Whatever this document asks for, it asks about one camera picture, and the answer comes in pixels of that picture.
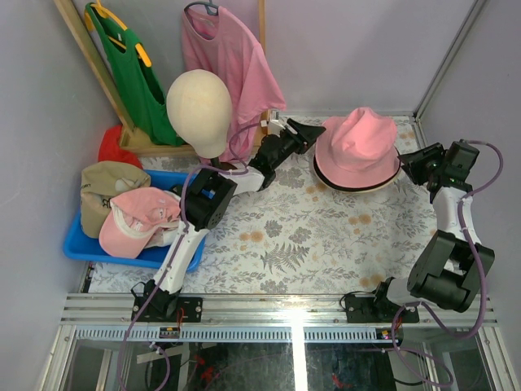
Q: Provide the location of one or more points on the blue-grey hanger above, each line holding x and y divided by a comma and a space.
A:
209, 6

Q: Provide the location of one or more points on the dark round mannequin stand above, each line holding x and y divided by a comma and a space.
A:
227, 166

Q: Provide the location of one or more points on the red cloth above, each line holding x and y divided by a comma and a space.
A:
110, 149

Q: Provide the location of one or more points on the aluminium mounting rail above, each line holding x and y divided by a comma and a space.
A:
223, 317

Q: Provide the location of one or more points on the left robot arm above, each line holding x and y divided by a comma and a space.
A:
205, 196

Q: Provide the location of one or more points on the blue plastic bin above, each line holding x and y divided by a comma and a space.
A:
78, 246

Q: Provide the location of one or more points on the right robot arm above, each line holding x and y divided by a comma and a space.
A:
449, 271

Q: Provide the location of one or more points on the pink t-shirt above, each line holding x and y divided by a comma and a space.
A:
224, 45

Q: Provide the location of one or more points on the beige straw hat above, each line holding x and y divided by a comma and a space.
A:
362, 190

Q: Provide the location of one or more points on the green tank top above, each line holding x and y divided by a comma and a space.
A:
135, 80

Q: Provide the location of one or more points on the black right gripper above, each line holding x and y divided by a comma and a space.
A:
411, 159

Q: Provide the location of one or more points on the beige cap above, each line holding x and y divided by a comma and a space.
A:
101, 182

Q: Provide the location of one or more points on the pink baseball cap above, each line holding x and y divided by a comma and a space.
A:
139, 219

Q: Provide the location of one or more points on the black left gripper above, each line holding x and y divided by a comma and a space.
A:
295, 136

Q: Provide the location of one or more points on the aluminium corner post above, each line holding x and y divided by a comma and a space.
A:
471, 18

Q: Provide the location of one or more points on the pink bucket hat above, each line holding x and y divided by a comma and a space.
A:
357, 152

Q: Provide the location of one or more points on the wooden clothes rack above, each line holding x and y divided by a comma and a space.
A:
132, 138

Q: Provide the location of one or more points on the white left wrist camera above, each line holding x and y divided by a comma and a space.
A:
272, 122

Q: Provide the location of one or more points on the beige mannequin head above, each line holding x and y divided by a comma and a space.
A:
199, 108

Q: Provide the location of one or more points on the yellow hanger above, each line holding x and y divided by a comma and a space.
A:
105, 13

